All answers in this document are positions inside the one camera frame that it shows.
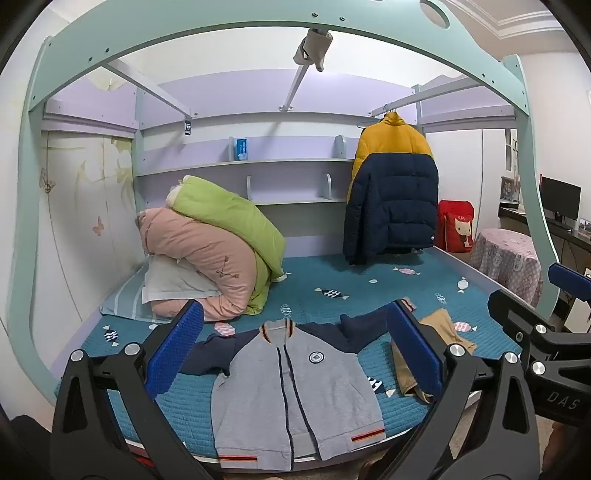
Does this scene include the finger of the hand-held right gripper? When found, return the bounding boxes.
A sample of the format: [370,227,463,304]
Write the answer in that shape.
[488,288,559,380]
[549,263,591,303]

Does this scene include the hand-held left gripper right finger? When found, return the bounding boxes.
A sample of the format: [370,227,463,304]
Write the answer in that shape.
[365,301,541,480]

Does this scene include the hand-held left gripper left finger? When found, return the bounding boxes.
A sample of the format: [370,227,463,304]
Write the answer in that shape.
[50,299,218,480]

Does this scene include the grey navy zip jacket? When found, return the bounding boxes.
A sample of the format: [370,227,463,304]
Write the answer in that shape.
[178,298,416,472]

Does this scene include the person's right forearm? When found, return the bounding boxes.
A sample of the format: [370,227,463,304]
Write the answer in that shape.
[540,422,585,480]

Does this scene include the khaki pants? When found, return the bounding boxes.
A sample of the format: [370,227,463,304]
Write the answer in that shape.
[392,308,477,404]

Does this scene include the round table with pink cloth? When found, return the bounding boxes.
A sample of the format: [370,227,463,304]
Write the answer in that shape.
[468,228,543,308]

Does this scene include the white pillow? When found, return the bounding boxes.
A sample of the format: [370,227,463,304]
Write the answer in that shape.
[141,254,222,305]

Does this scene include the striped pillow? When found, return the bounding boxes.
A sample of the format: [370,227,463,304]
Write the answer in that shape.
[99,270,171,324]

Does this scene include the dark desk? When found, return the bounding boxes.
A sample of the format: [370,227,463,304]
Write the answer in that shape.
[499,205,591,252]

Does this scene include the black monitor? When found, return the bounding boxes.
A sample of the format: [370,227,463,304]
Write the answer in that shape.
[539,175,583,222]

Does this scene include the teal quilted bed mat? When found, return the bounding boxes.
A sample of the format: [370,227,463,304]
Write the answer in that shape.
[54,251,525,462]

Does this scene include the pink quilt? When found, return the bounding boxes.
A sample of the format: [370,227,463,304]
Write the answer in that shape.
[137,208,259,323]

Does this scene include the red bag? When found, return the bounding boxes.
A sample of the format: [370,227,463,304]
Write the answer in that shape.
[436,199,476,254]

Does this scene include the green quilt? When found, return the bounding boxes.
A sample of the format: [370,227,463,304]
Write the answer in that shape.
[166,175,288,317]

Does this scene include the yellow navy puffer jacket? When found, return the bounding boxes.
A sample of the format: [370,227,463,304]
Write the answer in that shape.
[342,112,439,266]

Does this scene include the white wardrobe with butterflies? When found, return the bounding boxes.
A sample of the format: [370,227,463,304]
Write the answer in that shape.
[39,131,139,296]

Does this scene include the grey hanging cloth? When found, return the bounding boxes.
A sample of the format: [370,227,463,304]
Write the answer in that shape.
[292,28,334,72]

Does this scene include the photo frame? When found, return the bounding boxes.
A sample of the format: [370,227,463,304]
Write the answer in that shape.
[500,175,520,204]

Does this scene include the lilac wall shelf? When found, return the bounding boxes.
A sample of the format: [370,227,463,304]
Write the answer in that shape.
[134,134,356,206]

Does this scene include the mint green bunk bed frame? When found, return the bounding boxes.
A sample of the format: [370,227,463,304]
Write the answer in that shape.
[9,0,571,402]

